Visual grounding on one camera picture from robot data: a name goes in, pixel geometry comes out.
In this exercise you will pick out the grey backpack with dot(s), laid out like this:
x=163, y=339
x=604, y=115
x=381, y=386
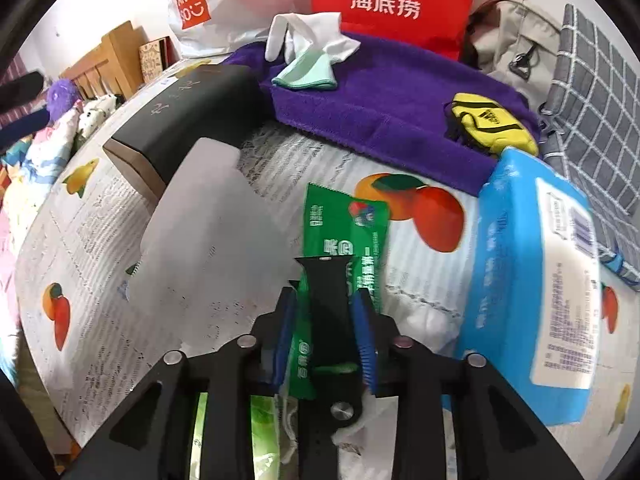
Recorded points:
x=515, y=45

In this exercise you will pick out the yellow black pouch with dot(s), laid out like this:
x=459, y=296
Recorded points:
x=492, y=122

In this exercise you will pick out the white sock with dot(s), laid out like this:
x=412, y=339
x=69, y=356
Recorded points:
x=312, y=32

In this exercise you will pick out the fruit print tablecloth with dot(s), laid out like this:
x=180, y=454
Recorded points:
x=90, y=240

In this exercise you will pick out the purple plush toy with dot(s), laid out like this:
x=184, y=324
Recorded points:
x=62, y=96

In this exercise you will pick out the wooden headboard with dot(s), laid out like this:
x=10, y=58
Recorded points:
x=107, y=60

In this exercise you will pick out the brown framed picture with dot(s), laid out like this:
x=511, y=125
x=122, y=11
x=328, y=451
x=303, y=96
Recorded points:
x=152, y=60

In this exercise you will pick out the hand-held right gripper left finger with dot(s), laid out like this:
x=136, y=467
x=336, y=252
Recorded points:
x=286, y=317

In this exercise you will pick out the light green tissue pack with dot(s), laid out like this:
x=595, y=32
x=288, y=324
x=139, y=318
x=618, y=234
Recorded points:
x=262, y=430

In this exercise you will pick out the maroon striped curtain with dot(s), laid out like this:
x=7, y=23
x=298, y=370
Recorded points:
x=10, y=90

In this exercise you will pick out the grey checked fabric bag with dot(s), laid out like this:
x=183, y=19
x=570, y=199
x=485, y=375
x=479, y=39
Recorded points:
x=595, y=110

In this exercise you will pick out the translucent white plastic bag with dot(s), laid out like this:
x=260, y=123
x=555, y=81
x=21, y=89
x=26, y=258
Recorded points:
x=210, y=230

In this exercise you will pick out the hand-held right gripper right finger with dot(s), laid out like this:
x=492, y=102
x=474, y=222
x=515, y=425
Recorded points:
x=362, y=325

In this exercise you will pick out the red paper bag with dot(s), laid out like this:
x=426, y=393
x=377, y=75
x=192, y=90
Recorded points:
x=395, y=0

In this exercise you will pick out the blue tissue pack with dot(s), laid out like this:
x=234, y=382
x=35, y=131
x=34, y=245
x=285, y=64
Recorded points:
x=525, y=280

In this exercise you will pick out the spotted plush toy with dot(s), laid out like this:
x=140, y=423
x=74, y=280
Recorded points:
x=97, y=112

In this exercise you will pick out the green wet wipe packet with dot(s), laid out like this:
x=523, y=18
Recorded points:
x=345, y=225

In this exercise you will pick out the purple towel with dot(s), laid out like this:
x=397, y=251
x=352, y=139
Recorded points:
x=380, y=105

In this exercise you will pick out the black box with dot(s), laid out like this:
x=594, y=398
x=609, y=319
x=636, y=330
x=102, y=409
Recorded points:
x=190, y=110

